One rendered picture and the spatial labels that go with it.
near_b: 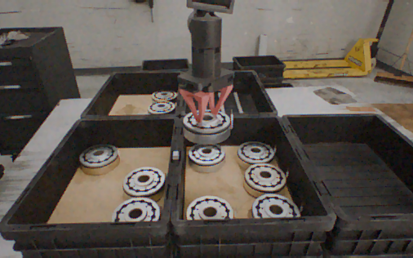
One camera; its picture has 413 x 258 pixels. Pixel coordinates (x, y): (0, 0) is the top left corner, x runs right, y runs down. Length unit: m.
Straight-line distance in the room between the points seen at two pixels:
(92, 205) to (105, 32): 3.39
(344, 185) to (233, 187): 0.29
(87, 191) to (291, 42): 3.86
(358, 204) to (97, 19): 3.65
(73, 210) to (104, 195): 0.07
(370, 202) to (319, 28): 3.81
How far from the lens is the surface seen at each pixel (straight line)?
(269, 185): 0.69
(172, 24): 3.88
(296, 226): 0.54
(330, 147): 0.94
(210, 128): 0.56
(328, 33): 4.52
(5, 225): 0.61
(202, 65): 0.52
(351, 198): 0.77
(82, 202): 0.74
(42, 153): 1.22
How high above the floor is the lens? 1.32
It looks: 31 degrees down
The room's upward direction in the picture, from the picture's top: straight up
